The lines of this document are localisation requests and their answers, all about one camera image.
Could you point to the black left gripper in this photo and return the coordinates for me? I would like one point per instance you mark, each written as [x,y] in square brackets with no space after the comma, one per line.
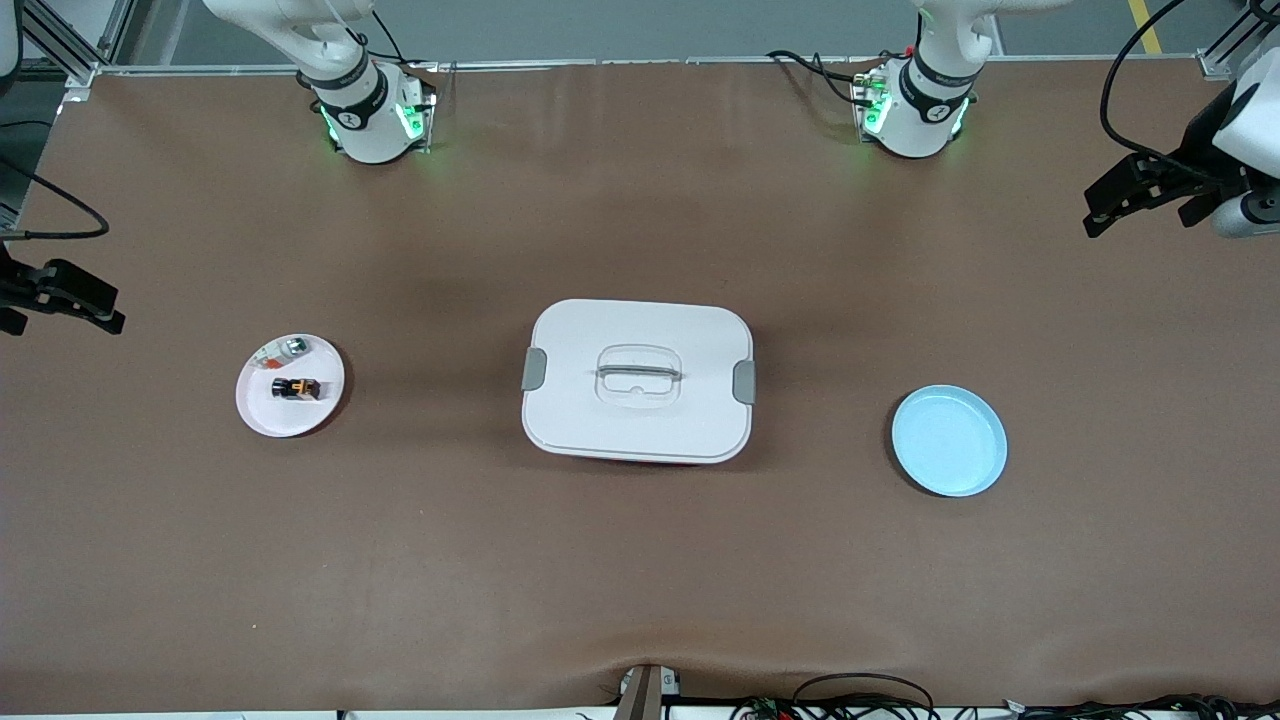
[1197,150]

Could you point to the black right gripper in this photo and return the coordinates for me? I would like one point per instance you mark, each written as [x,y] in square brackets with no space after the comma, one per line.
[22,287]

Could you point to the white lunch box with lid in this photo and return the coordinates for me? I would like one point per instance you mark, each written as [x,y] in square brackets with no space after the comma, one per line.
[640,430]

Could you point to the pink round plate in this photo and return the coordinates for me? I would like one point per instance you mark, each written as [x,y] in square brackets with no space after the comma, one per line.
[290,420]

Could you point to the orange and black switch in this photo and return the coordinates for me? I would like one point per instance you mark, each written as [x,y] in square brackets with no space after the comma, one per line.
[297,388]

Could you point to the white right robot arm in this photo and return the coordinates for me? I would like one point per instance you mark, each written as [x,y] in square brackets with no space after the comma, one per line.
[360,110]

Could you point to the gray lunch box latch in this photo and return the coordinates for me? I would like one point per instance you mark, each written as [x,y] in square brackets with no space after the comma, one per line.
[745,382]
[534,369]

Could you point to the aluminium frame profile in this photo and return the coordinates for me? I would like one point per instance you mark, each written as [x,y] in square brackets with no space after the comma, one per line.
[70,45]
[1225,50]

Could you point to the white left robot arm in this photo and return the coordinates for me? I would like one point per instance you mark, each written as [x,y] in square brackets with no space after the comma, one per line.
[920,110]

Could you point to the light blue round plate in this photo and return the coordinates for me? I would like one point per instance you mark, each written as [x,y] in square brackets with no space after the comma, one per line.
[950,440]

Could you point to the metal table edge bracket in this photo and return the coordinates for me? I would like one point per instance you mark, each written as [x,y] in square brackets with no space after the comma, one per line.
[645,692]

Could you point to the small silver green component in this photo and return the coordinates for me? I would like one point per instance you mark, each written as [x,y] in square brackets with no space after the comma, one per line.
[296,347]

